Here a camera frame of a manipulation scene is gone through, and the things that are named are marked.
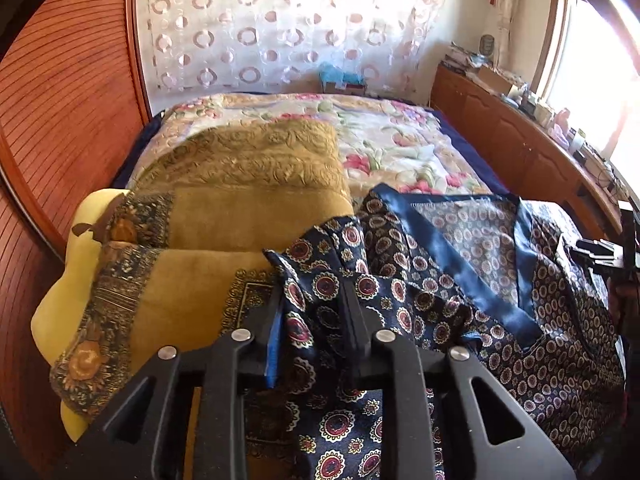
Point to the navy patterned silk garment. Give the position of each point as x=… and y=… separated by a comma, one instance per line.
x=492, y=273

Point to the cardboard box on cabinet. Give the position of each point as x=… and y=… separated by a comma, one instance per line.
x=496, y=81

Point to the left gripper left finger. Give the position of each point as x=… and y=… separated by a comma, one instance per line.
x=184, y=411

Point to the circle patterned sheer curtain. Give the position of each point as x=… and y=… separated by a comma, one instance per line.
x=194, y=47

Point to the floral quilt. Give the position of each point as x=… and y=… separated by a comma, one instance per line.
x=380, y=140

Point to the blue item box by curtain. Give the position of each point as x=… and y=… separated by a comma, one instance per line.
x=334, y=80

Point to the gold embroidered pillow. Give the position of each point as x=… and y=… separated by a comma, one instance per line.
x=178, y=248

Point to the wooden low cabinet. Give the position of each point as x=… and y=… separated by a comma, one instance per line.
x=524, y=158

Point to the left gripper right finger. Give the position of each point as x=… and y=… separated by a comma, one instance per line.
x=442, y=405

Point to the window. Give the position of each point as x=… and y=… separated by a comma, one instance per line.
x=590, y=73

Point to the wooden slatted wardrobe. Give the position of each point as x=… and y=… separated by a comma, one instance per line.
x=71, y=106

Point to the yellow plush toy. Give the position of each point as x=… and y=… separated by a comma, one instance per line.
x=58, y=315

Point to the pink figurine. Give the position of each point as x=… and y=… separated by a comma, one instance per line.
x=558, y=128

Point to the side window curtain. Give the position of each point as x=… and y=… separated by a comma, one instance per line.
x=499, y=24

